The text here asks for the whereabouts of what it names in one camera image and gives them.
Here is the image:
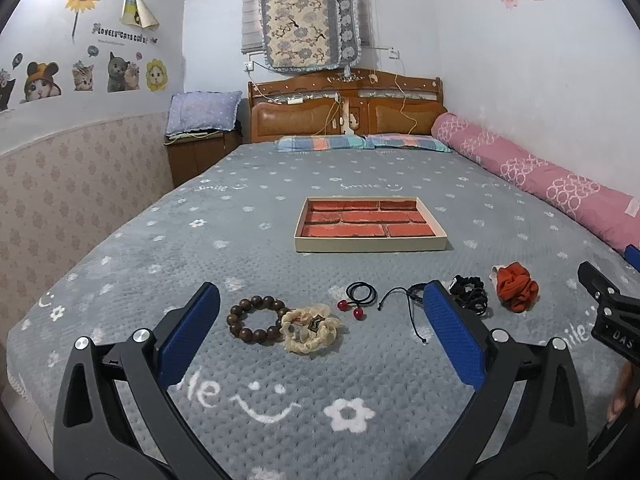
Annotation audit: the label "rust orange scrunchie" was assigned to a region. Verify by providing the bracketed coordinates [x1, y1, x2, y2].
[496, 261, 539, 314]

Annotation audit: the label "black scrunchie band watch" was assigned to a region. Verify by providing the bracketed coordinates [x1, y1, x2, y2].
[448, 275, 488, 316]

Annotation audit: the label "brown wooden bead bracelet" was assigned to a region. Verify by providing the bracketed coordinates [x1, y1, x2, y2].
[226, 294, 292, 345]

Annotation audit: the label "black braided cord bracelet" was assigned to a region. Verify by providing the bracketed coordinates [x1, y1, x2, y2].
[376, 282, 431, 345]

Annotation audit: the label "cream organza scrunchie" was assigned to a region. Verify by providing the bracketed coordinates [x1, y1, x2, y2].
[280, 304, 344, 356]

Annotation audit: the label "black hair tie red beads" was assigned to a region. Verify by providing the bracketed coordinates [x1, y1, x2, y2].
[336, 281, 378, 321]

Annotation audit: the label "pink rolled quilt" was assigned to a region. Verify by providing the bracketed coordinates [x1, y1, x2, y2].
[432, 113, 640, 252]

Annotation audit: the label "grey smile bedspread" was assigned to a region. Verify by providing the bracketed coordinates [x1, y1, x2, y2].
[8, 144, 639, 479]

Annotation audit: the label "wooden nightstand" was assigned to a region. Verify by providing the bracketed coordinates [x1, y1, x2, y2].
[165, 130, 242, 188]

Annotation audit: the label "beige tray with red lining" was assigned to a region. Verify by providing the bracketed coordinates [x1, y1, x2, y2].
[294, 196, 448, 254]

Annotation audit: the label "lavender dotted cushion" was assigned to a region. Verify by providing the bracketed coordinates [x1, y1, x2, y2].
[165, 91, 242, 138]

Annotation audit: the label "striped pillow left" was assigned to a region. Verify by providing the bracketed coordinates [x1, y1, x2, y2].
[274, 134, 373, 153]

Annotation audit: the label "wooden headboard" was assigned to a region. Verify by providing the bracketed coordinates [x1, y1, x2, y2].
[247, 68, 447, 143]

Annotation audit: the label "yellow flower cat sticker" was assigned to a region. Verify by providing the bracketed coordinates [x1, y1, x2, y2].
[145, 58, 168, 92]

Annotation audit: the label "floral quilt window cover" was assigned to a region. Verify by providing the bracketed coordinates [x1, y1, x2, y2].
[241, 0, 371, 75]

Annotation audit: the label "yellow charging cable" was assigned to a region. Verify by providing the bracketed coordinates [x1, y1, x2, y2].
[392, 58, 419, 137]

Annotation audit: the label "grey cats wall sticker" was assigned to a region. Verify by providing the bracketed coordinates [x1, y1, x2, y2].
[106, 52, 140, 93]

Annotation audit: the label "hamster cat wall sticker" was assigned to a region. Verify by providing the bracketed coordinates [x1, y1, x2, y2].
[24, 62, 62, 102]

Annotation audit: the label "tabby kitten wall sticker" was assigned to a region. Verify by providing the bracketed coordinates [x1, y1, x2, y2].
[72, 61, 94, 92]

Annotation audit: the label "peeling paper wall poster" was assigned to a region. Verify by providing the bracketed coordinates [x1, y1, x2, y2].
[120, 0, 160, 30]

